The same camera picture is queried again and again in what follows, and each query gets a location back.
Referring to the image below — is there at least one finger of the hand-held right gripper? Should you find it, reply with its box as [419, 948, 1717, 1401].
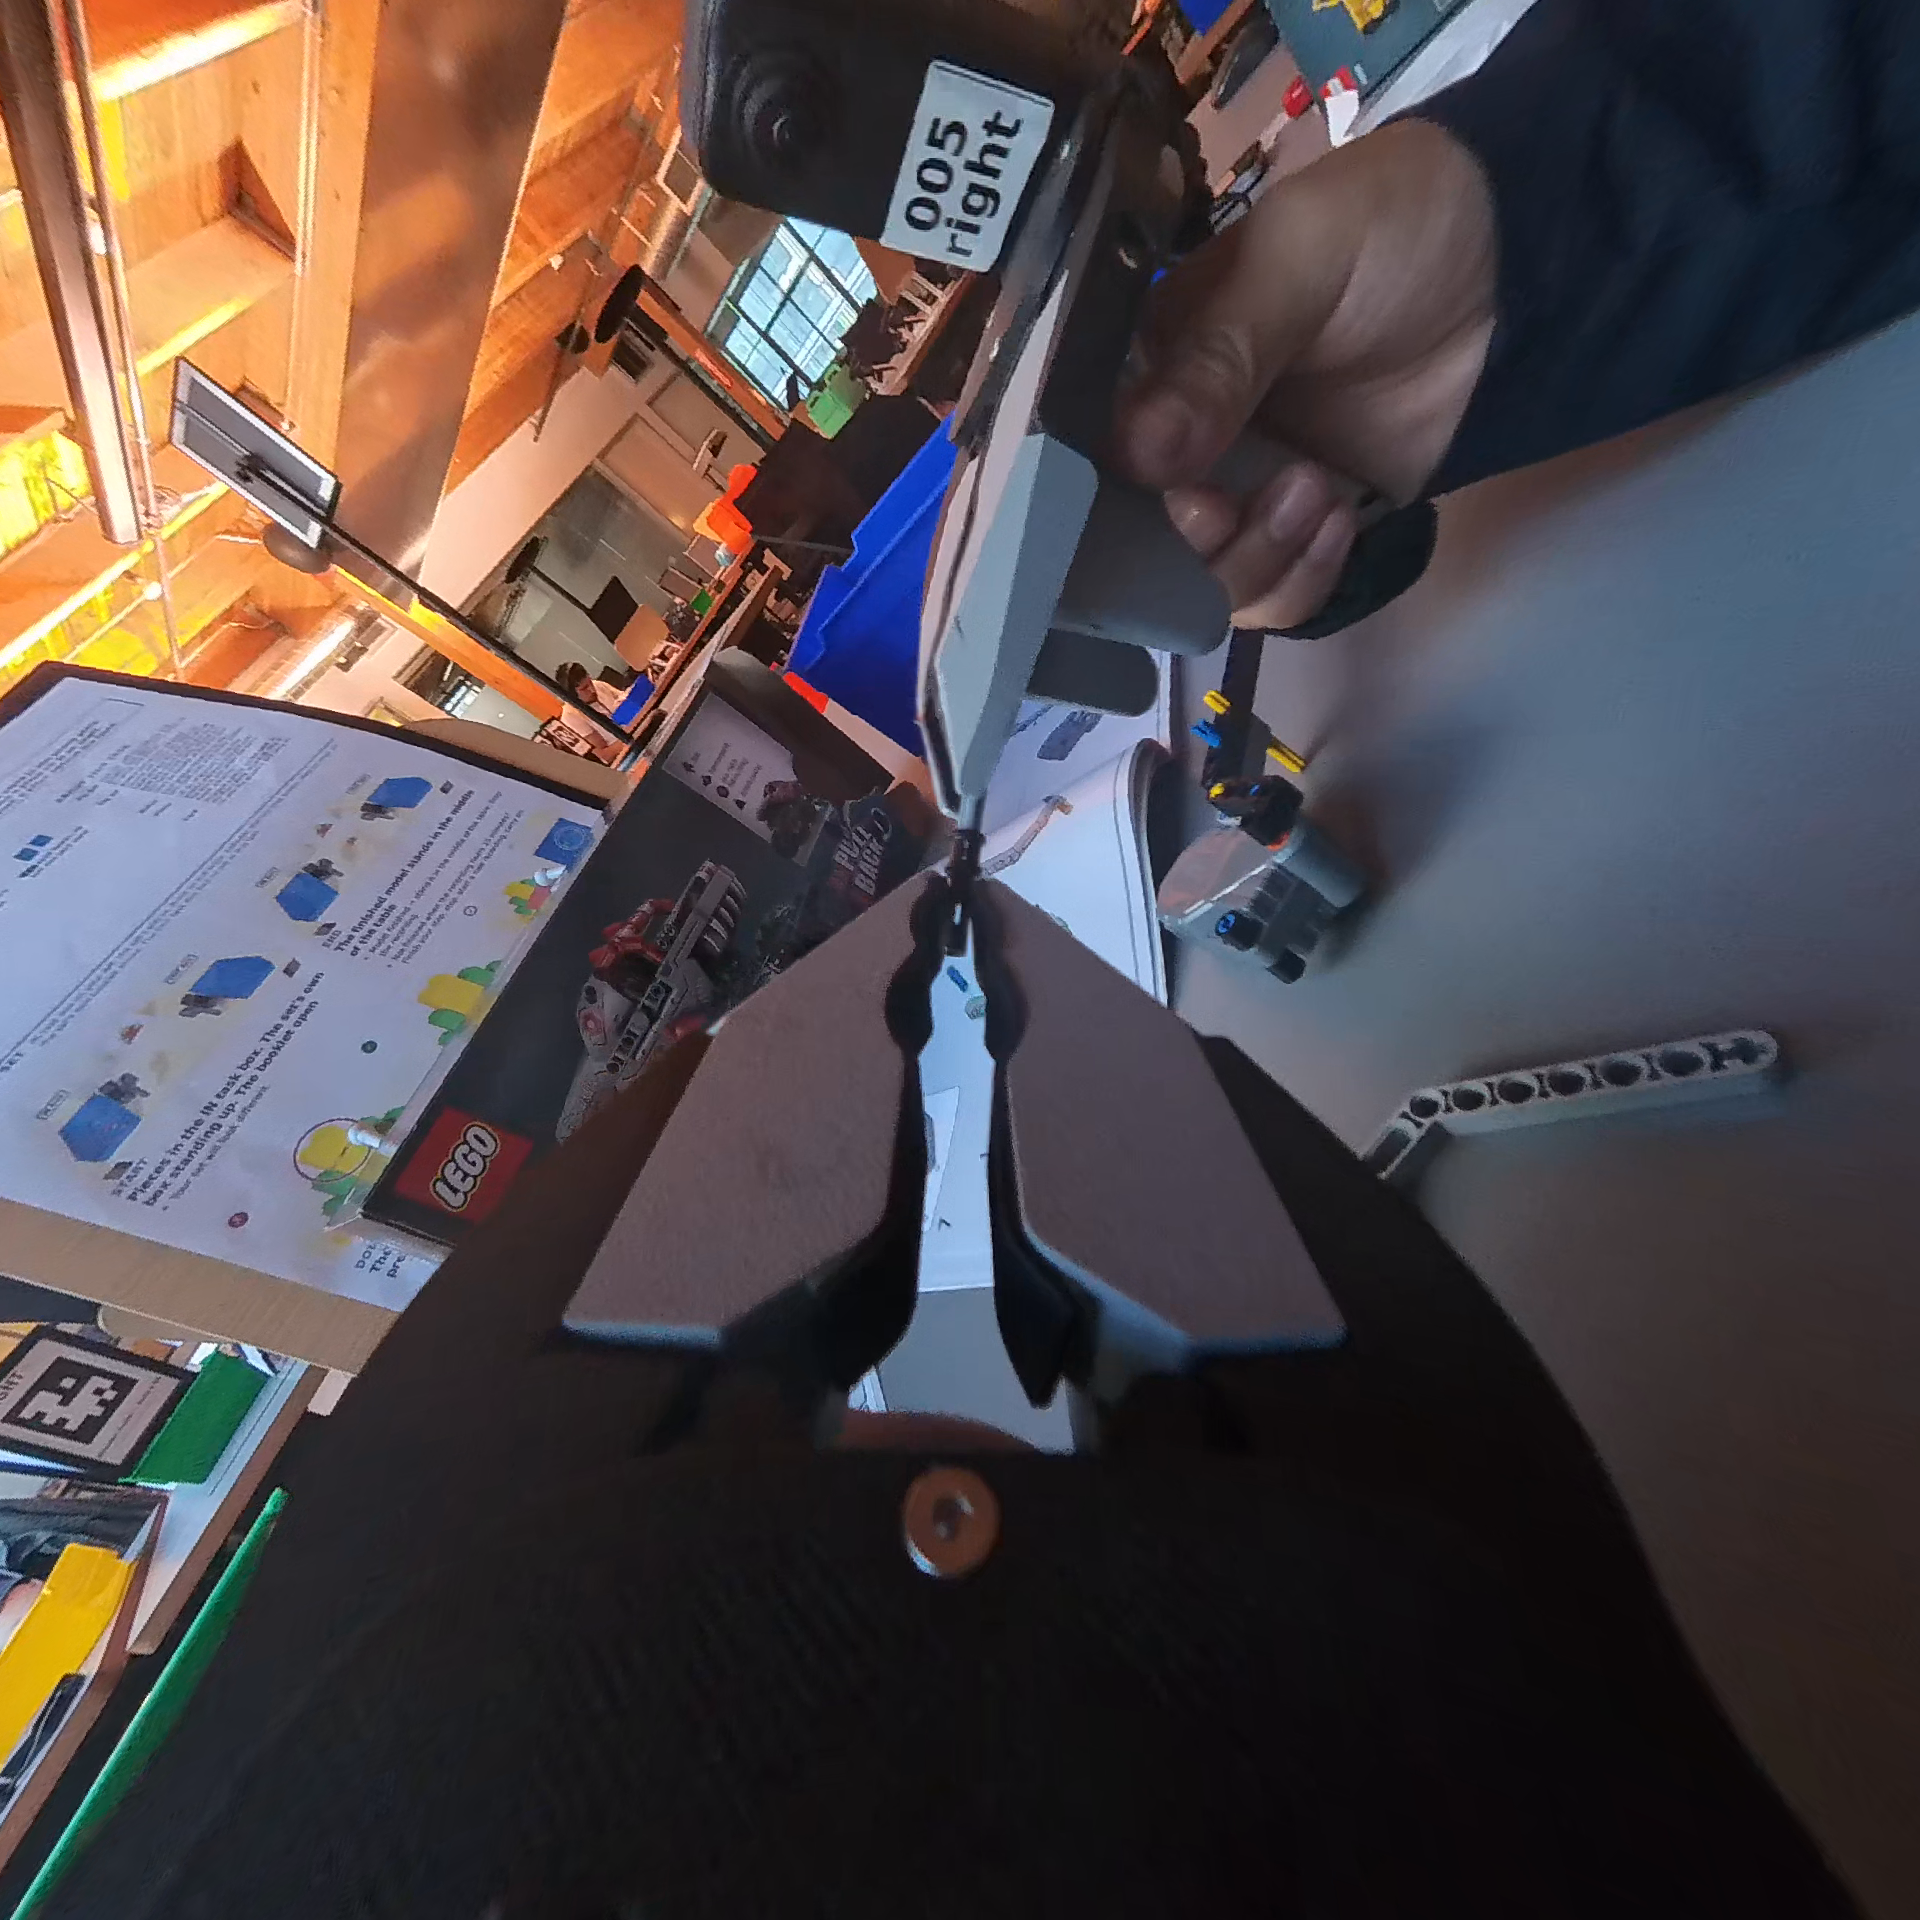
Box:
[939, 299, 1107, 821]
[913, 430, 971, 758]

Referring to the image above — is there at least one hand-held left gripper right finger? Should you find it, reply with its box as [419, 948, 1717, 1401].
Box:
[961, 871, 1351, 1455]

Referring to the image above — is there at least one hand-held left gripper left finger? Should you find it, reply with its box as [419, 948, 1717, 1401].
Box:
[558, 867, 961, 1442]

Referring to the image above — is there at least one person's right forearm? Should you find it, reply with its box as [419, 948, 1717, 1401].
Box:
[1360, 0, 1920, 507]

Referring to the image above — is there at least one black lego set box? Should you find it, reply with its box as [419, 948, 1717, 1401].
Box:
[364, 651, 939, 1252]

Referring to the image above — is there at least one grey lego motor assembly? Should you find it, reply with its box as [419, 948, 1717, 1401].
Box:
[1153, 629, 1373, 988]

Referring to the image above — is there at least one grey lego beam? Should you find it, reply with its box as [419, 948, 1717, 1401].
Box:
[1362, 1029, 1794, 1183]

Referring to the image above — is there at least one person's right hand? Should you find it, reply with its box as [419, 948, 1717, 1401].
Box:
[1114, 116, 1503, 635]

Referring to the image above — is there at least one blue plastic bin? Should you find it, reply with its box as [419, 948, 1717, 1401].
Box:
[784, 414, 967, 754]

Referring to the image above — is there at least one large window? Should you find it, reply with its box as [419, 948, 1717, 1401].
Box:
[710, 216, 881, 408]

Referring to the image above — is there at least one white instruction booklet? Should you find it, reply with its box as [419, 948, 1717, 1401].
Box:
[913, 703, 1173, 1297]

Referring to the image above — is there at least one white paper note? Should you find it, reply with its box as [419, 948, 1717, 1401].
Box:
[348, 1227, 453, 1310]

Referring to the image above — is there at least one dark printed box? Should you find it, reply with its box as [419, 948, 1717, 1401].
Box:
[1262, 0, 1444, 96]

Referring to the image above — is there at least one wooden board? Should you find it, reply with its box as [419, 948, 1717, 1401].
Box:
[0, 1197, 396, 1375]

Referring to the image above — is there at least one printed instruction sign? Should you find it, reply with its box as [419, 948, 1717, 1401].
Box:
[0, 661, 610, 1314]

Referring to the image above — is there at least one hanging ceiling panel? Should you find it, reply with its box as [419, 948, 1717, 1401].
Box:
[167, 359, 344, 551]

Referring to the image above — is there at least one black and white marker card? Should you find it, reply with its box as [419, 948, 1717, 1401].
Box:
[0, 1324, 202, 1485]

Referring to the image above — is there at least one green plastic bin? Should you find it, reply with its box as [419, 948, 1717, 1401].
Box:
[8, 1485, 289, 1920]

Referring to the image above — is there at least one yellow packet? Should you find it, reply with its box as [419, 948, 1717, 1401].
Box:
[0, 1545, 140, 1779]

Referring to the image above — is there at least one ceiling light rail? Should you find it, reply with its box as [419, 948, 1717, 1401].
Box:
[0, 0, 162, 546]

